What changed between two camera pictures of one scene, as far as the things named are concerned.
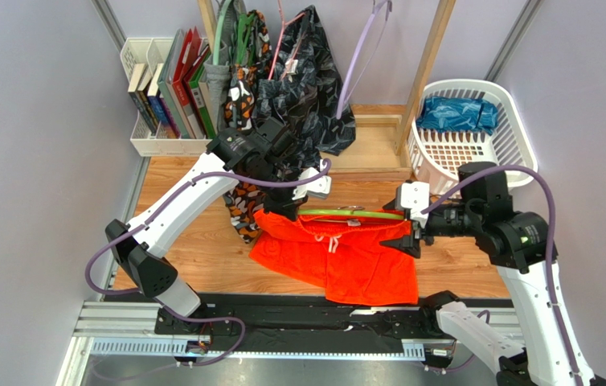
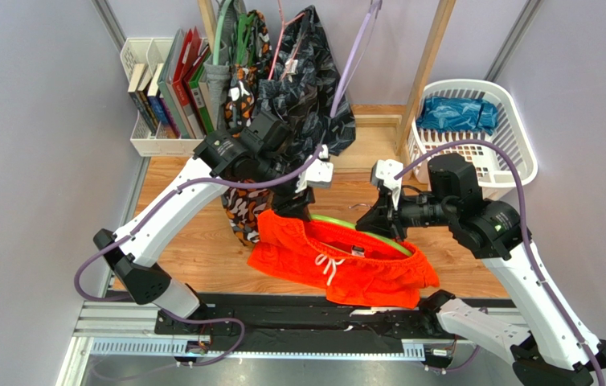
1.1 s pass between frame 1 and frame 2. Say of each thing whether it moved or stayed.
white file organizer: stayed
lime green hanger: moved
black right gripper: moved
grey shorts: stayed
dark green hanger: stayed
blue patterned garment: stayed
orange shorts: moved
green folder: stayed
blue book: stayed
